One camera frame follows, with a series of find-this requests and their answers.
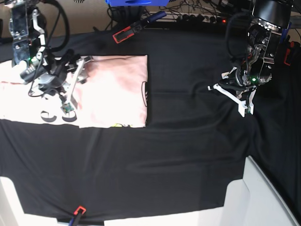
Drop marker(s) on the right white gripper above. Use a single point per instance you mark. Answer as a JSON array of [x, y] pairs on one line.
[[58, 77]]

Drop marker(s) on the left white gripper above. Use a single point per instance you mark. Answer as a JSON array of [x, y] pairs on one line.
[[233, 86]]

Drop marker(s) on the pink T-shirt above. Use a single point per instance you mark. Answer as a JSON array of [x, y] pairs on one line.
[[114, 95]]

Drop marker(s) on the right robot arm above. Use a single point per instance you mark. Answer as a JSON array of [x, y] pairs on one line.
[[27, 26]]

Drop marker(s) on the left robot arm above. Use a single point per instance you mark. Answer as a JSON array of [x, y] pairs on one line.
[[267, 21]]

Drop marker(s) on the orange blue clamp right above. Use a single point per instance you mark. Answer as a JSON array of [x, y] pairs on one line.
[[288, 48]]

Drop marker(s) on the orange blue clamp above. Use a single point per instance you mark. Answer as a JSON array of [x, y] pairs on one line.
[[136, 27], [77, 215], [288, 48]]

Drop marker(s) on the black table cloth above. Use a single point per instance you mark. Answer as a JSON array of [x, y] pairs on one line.
[[195, 142]]

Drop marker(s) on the orange blue clamp top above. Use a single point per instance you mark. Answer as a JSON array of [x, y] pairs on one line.
[[136, 27]]

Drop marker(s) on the blue plastic box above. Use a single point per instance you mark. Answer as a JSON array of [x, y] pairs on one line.
[[119, 3]]

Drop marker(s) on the black power strip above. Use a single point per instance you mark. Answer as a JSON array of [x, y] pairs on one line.
[[196, 18]]

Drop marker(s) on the orange blue clamp bottom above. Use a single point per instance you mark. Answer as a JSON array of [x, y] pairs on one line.
[[77, 215]]

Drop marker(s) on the white table frame left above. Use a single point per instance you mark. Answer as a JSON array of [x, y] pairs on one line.
[[11, 211]]

